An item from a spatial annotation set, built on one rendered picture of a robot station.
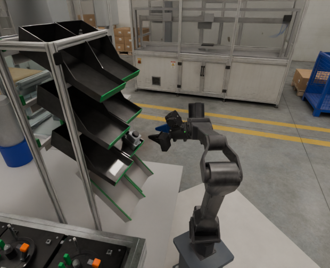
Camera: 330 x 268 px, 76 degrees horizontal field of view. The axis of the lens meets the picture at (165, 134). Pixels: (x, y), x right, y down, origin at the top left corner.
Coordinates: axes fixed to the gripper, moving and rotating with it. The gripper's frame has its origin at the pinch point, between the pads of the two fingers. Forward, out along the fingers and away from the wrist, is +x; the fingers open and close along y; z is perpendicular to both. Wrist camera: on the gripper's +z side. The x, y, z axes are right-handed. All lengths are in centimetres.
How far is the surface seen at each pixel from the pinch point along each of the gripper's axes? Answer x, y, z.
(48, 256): 34, 42, -27
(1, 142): 103, 4, -2
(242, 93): 1, -366, -110
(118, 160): 15.4, 10.8, -6.4
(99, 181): 24.0, 16.2, -13.2
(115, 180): 12.2, 19.2, -9.0
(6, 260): 44, 49, -22
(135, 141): 12.5, 0.1, -3.7
